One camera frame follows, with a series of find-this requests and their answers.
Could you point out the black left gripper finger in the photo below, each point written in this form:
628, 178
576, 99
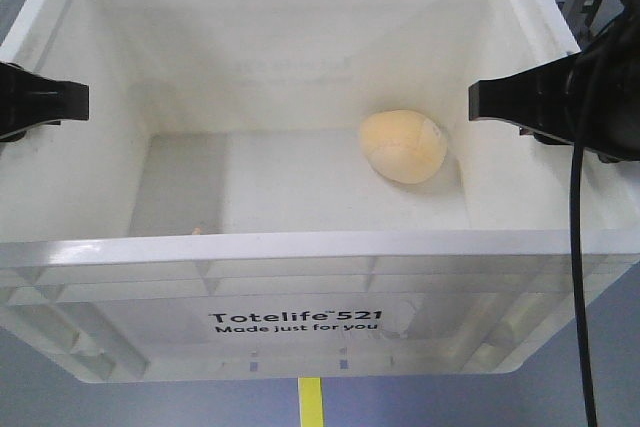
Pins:
29, 100

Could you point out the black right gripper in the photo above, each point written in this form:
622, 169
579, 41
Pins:
590, 98

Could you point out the yellow round plush toy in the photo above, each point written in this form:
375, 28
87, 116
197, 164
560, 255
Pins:
403, 146

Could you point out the white plastic tote box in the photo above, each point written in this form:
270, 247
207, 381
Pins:
242, 117

